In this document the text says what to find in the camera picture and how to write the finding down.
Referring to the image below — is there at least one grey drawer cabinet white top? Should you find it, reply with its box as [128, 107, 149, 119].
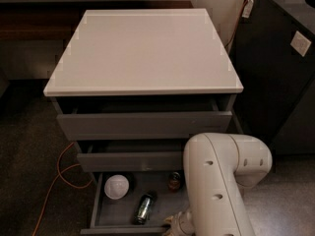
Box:
[42, 8, 244, 179]

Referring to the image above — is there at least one dark wooden bench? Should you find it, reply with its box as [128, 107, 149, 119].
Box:
[0, 0, 193, 40]

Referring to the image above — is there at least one grey top drawer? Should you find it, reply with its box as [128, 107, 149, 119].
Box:
[57, 111, 232, 141]

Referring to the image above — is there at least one grey drawer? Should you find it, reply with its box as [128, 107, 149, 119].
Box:
[80, 171, 189, 236]
[57, 111, 232, 141]
[77, 139, 185, 172]

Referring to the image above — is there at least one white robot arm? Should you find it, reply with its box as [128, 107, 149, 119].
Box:
[162, 133, 273, 236]

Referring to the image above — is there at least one black cabinet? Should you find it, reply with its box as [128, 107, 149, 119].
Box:
[230, 0, 315, 154]

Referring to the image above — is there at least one grey middle drawer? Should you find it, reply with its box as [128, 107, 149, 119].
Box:
[77, 139, 185, 172]

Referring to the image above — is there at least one orange cable with white plug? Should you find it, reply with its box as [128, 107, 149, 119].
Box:
[223, 0, 315, 49]

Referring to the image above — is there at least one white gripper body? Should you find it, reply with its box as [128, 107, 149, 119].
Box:
[169, 211, 194, 236]

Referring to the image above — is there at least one grey bottom drawer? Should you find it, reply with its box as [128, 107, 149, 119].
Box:
[80, 171, 189, 236]

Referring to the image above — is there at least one orange floor cable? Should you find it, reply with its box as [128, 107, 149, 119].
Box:
[31, 142, 94, 236]

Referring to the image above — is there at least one brown round can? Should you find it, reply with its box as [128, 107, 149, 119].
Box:
[167, 172, 181, 192]

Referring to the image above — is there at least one white square label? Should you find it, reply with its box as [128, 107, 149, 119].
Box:
[290, 30, 311, 57]

